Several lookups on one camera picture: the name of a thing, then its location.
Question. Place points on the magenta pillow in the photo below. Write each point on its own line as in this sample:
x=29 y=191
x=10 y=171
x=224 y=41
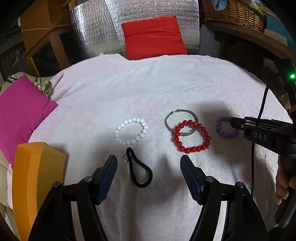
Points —
x=23 y=108

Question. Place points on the orange cardboard tray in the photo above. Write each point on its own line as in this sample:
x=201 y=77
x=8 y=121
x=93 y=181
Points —
x=36 y=167

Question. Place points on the small red pillow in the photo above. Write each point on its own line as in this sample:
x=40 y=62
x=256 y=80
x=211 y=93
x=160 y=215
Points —
x=153 y=38

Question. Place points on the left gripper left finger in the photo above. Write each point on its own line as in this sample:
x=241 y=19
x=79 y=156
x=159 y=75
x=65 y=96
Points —
x=54 y=220

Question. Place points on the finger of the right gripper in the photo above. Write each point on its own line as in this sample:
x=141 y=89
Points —
x=244 y=124

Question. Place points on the pink white bed blanket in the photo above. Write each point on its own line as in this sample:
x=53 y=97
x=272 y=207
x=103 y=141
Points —
x=109 y=105

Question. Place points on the wooden side shelf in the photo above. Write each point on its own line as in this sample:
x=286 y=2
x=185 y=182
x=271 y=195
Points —
x=272 y=45

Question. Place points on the floral patterned cloth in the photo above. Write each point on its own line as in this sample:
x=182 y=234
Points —
x=44 y=85

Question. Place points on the person's right hand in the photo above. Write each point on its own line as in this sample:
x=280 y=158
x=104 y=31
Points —
x=282 y=183

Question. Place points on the orange wooden pillar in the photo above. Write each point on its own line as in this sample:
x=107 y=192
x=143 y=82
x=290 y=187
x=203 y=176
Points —
x=40 y=20

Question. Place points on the silver metal cuff bangle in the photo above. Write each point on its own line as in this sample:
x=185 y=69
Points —
x=169 y=122

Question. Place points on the wicker basket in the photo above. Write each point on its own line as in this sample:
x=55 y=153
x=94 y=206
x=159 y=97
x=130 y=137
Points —
x=240 y=13

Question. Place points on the silver foil insulation panel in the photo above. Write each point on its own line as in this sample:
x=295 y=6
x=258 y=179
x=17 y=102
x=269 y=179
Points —
x=97 y=24

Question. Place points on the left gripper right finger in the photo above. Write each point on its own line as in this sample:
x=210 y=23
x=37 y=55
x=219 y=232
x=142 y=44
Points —
x=243 y=220

